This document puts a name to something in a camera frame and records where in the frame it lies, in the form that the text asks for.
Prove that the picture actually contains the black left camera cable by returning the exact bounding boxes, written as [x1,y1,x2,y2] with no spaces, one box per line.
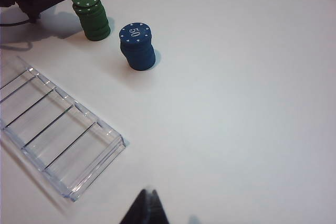
[0,17,36,27]

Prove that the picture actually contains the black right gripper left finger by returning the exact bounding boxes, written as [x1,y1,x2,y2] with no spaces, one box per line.
[120,188,152,224]

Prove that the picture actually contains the blue poker chip stack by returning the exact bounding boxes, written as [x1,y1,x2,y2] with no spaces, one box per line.
[118,22,156,72]

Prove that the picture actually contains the green poker chip stack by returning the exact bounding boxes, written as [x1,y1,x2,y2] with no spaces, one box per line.
[72,0,111,42]

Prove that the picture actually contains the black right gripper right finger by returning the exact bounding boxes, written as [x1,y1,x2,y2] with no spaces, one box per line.
[150,188,169,224]

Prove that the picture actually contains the clear acrylic chip tray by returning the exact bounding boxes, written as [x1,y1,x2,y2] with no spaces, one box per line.
[0,56,125,202]

